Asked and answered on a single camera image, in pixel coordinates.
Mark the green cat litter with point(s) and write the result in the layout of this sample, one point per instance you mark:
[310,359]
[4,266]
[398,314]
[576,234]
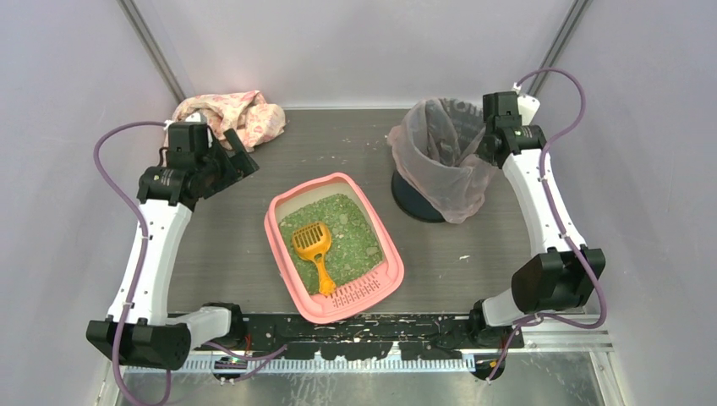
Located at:
[354,250]

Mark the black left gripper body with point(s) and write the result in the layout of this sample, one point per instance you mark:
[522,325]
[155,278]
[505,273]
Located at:
[228,158]

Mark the pink floral cloth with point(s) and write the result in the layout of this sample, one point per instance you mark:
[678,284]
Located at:
[254,120]

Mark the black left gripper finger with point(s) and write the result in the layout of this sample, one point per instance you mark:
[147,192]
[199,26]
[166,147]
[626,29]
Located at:
[213,179]
[241,159]

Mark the pink plastic trash bag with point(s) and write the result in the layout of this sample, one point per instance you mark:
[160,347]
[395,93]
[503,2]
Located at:
[434,148]

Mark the orange litter scoop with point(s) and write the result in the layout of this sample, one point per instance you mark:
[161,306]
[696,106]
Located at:
[311,243]

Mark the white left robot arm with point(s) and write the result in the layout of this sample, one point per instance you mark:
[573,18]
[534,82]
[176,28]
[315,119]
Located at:
[137,329]

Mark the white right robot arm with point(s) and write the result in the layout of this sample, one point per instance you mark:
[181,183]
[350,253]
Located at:
[554,279]

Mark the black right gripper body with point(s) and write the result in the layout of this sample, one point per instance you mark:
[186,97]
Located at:
[489,145]

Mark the aluminium front rail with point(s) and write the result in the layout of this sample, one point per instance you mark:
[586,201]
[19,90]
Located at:
[389,359]

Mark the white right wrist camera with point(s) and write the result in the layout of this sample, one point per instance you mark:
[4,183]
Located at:
[528,105]

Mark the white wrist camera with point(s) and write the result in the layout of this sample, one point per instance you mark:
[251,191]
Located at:
[195,117]
[528,105]

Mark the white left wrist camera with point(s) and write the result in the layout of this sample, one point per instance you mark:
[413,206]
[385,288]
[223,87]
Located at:
[195,117]

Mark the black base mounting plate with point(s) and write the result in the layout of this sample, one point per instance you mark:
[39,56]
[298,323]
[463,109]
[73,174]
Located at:
[426,336]

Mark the pink litter box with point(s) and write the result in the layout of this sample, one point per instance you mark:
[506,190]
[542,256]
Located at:
[350,298]

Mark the dark round trash bin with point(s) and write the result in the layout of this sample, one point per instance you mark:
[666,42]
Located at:
[411,202]

